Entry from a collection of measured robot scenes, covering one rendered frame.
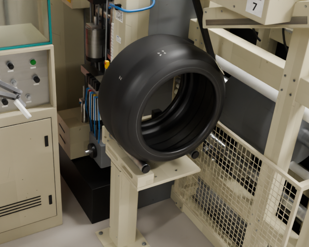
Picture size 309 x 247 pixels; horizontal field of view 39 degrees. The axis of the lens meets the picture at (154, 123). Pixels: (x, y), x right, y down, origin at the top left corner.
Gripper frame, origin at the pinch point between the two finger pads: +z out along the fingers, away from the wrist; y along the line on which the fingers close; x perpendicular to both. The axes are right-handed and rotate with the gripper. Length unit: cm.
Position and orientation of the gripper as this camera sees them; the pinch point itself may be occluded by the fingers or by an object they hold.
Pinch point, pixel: (10, 128)
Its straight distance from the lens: 142.8
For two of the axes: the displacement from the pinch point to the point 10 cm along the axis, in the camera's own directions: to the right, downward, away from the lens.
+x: -4.9, 2.1, 8.5
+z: 6.1, 7.7, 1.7
